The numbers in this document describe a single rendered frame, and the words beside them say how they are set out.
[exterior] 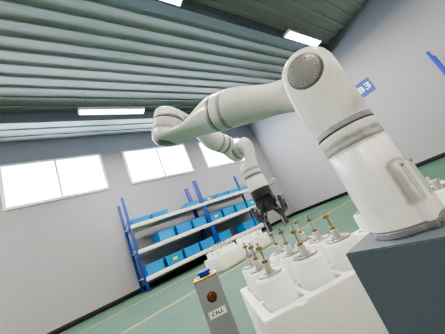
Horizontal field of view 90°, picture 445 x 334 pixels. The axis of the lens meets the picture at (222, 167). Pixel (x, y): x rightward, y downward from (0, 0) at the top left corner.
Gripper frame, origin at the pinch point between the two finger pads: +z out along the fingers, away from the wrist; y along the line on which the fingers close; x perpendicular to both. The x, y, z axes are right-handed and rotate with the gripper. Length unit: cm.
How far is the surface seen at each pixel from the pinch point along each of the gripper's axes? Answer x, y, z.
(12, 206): 6, -520, -216
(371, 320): -9.6, 17.6, 28.0
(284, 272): -17.1, 5.4, 10.9
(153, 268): 180, -402, 0
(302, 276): -12.6, 7.3, 14.0
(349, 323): -13.7, 13.9, 26.2
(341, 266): -3.9, 15.2, 16.4
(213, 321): -30.3, -12.7, 14.6
